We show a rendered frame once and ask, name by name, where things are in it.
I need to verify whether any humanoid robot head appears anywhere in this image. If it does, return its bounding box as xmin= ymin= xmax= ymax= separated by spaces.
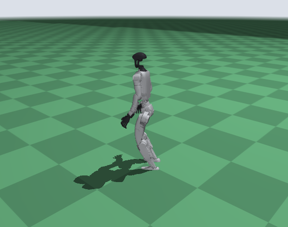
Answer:
xmin=132 ymin=52 xmax=147 ymax=72

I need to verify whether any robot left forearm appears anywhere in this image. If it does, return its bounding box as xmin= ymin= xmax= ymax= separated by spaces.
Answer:
xmin=128 ymin=94 xmax=139 ymax=116

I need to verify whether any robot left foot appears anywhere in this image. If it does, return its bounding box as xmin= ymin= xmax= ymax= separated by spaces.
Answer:
xmin=141 ymin=166 xmax=159 ymax=170

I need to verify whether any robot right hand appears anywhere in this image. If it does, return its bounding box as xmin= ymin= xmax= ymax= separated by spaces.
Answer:
xmin=136 ymin=104 xmax=142 ymax=113

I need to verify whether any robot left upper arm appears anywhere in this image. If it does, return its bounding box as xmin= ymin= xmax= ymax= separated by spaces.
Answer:
xmin=133 ymin=73 xmax=142 ymax=100

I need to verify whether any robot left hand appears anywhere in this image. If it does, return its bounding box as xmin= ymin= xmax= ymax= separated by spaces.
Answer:
xmin=121 ymin=114 xmax=134 ymax=128

